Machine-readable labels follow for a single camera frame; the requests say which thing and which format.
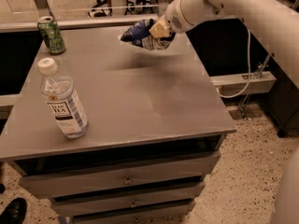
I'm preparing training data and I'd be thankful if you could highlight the top grey drawer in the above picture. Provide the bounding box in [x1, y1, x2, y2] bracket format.
[20, 151, 221, 199]

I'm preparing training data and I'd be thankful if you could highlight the middle grey drawer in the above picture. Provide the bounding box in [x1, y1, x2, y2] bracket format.
[52, 178, 205, 217]

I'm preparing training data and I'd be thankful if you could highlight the grey metal railing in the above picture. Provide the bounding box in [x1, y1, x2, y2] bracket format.
[0, 0, 173, 30]

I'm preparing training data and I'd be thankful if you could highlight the grey drawer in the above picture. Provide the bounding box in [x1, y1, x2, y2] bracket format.
[72, 200, 195, 224]
[20, 151, 221, 199]
[52, 178, 205, 217]

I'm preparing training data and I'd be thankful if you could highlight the blue chip bag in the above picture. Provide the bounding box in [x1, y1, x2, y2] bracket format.
[120, 19, 176, 50]

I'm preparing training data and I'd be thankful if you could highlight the bottom grey drawer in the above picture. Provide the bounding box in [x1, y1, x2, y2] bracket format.
[72, 200, 195, 224]

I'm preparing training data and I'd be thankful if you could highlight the black shoe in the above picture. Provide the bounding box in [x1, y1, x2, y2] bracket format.
[0, 198, 27, 224]

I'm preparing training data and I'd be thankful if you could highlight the black cart base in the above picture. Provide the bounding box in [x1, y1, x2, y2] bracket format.
[267, 66, 299, 137]

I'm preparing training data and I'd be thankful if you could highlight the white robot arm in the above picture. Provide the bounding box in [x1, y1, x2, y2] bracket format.
[150, 0, 299, 224]

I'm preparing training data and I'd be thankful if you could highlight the blue label plastic bottle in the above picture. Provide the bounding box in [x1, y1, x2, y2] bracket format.
[37, 58, 88, 139]

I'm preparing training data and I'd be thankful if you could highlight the white cable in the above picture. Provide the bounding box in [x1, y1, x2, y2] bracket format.
[218, 17, 252, 99]

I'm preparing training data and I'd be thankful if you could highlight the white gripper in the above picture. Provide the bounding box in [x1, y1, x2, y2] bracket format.
[149, 0, 224, 38]

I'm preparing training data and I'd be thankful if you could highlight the green soda can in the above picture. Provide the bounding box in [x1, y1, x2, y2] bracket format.
[37, 16, 66, 55]

